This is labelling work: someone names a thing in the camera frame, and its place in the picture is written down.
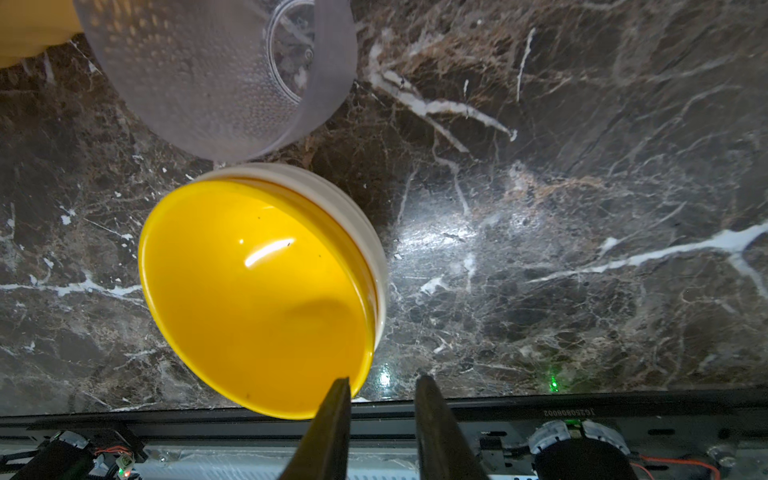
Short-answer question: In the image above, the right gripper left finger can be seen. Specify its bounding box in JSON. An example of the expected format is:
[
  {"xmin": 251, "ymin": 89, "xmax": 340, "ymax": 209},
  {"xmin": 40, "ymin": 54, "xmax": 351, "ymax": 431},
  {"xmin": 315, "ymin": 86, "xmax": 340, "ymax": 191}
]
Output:
[{"xmin": 279, "ymin": 378, "xmax": 352, "ymax": 480}]

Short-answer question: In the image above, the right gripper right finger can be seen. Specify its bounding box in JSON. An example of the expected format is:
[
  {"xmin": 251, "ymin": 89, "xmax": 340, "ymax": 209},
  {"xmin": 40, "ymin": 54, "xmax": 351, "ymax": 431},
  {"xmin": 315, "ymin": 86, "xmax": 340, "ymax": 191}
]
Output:
[{"xmin": 414, "ymin": 375, "xmax": 488, "ymax": 480}]

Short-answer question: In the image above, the yellow bowl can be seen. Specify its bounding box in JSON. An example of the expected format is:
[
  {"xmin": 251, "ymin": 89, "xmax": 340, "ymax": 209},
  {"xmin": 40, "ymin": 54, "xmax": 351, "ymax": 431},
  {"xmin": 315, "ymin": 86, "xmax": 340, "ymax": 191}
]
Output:
[{"xmin": 139, "ymin": 178, "xmax": 379, "ymax": 420}]

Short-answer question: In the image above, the cream white bowl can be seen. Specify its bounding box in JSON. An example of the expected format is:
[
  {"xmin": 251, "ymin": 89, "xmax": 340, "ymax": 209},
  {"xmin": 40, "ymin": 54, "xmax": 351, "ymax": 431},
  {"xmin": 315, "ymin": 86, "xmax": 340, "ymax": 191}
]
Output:
[{"xmin": 194, "ymin": 162, "xmax": 389, "ymax": 346}]

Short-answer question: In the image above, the yellow plastic bin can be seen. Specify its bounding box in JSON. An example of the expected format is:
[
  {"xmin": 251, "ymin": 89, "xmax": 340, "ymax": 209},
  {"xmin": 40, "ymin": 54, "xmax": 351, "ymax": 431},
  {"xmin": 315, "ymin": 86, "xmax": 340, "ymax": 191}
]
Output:
[{"xmin": 0, "ymin": 0, "xmax": 83, "ymax": 69}]

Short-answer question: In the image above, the clear cup near bowl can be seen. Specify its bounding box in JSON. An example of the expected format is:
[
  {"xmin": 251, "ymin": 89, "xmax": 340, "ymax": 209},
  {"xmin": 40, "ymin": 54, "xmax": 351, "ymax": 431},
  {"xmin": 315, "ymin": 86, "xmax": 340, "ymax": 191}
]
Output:
[{"xmin": 75, "ymin": 1, "xmax": 358, "ymax": 163}]

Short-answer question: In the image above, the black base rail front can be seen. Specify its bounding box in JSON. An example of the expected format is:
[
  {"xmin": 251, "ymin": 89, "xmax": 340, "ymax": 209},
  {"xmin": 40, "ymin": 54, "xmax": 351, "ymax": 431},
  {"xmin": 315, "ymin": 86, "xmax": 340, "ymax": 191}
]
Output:
[{"xmin": 1, "ymin": 388, "xmax": 767, "ymax": 479}]

